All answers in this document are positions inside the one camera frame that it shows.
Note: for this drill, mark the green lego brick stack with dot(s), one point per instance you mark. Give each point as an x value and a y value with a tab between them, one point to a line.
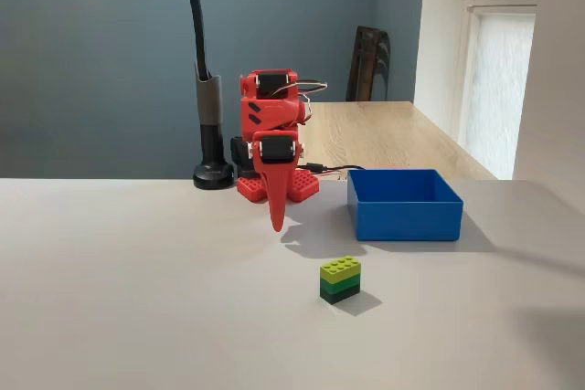
340	282

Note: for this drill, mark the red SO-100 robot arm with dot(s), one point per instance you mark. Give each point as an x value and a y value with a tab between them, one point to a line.
274	111

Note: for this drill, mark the blue plastic bin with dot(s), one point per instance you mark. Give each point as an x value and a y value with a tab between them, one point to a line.
407	221

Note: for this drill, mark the black table clamp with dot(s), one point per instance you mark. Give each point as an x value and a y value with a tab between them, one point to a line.
237	152

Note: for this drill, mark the black gooseneck stand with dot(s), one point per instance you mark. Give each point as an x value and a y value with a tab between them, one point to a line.
212	175

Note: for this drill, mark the grey sleeve on stand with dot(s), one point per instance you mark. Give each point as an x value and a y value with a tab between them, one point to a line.
209	98

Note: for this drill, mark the dark wooden chair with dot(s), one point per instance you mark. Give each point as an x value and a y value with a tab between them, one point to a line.
368	66

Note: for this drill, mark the white framed window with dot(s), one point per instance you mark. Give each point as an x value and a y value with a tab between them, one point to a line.
498	88

